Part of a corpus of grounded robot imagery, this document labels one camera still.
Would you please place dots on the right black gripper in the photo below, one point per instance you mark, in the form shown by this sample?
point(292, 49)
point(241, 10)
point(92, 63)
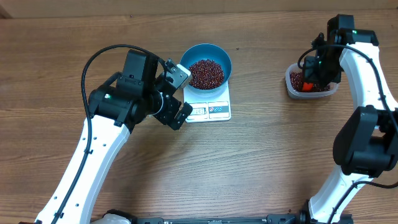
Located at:
point(319, 75)

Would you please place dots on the red measuring scoop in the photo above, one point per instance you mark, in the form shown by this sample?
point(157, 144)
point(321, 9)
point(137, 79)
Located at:
point(307, 87)

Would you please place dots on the clear plastic food container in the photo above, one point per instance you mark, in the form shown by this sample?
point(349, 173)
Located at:
point(305, 95)

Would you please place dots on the red adzuki beans in container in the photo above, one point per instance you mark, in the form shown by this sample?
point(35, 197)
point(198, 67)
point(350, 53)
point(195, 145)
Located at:
point(296, 80)

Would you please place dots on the teal plastic bowl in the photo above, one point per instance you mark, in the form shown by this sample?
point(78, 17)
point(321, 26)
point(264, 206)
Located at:
point(208, 51)

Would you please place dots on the white digital kitchen scale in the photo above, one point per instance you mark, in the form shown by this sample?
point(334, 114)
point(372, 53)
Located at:
point(208, 105)

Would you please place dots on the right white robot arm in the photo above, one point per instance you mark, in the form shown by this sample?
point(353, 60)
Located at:
point(366, 146)

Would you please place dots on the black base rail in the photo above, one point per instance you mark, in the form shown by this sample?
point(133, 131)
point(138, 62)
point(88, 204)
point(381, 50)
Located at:
point(114, 216)

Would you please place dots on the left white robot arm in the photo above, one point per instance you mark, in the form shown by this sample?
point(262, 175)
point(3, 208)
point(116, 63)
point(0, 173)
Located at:
point(114, 108)

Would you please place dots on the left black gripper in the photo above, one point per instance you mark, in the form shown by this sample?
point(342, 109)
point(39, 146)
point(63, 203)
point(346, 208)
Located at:
point(173, 106)

